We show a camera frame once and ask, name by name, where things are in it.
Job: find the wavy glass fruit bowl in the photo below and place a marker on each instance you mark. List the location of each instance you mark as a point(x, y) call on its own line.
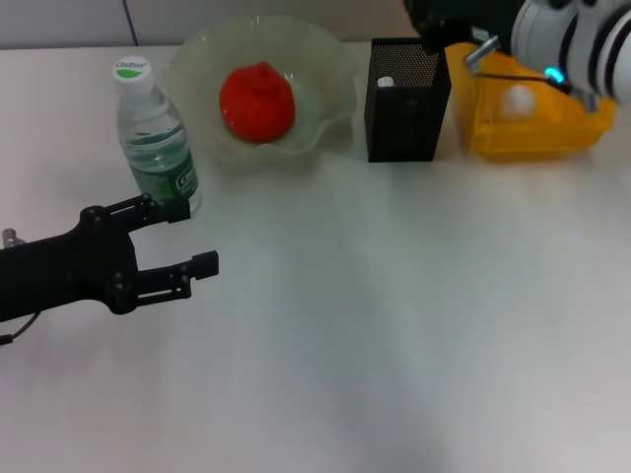
point(315, 74)

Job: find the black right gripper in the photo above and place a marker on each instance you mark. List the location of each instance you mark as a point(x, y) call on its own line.
point(463, 15)

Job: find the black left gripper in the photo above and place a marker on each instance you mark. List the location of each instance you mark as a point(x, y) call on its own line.
point(64, 276)

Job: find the clear green-label water bottle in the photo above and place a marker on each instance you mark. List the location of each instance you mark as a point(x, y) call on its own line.
point(158, 138)

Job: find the white paper ball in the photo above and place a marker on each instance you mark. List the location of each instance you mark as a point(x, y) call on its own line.
point(517, 101)

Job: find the red-orange fruit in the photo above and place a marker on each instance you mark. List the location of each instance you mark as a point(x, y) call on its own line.
point(256, 108)

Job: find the yellow plastic bin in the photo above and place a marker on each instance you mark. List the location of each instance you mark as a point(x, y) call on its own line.
point(532, 133)

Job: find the black mesh pen holder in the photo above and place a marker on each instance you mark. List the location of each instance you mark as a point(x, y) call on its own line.
point(404, 128)

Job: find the green pen with white clip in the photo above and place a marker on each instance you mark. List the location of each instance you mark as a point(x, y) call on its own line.
point(385, 83)

